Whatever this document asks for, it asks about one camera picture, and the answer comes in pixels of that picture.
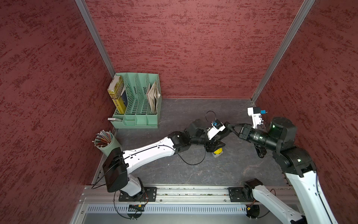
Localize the blue yellow toy charm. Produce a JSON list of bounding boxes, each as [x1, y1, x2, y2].
[[212, 148, 223, 158]]

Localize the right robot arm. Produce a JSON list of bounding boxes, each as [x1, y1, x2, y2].
[[225, 117, 337, 224]]

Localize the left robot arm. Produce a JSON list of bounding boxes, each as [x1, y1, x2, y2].
[[103, 119, 230, 201]]

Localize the black stapler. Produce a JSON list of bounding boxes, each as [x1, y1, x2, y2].
[[254, 144, 267, 158]]

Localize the folded papers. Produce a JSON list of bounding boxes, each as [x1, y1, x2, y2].
[[146, 81, 161, 114]]

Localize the green desk file organizer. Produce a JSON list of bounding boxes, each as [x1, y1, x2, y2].
[[111, 72, 162, 129]]

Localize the green pencil cup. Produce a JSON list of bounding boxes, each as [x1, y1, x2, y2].
[[92, 130, 122, 157]]

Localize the yellow book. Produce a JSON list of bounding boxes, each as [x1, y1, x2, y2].
[[107, 76, 126, 114]]

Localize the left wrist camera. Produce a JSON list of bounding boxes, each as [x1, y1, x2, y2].
[[207, 119, 225, 140]]

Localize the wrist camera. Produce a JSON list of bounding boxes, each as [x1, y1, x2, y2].
[[207, 119, 225, 140], [247, 107, 267, 129]]

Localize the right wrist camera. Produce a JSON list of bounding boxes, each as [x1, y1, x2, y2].
[[247, 107, 267, 129]]

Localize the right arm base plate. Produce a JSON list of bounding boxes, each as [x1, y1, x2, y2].
[[228, 185, 261, 203]]

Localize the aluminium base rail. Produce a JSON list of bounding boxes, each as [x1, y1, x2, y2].
[[79, 184, 307, 205]]

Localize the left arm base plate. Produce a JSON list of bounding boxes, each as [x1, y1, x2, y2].
[[118, 187, 157, 203]]

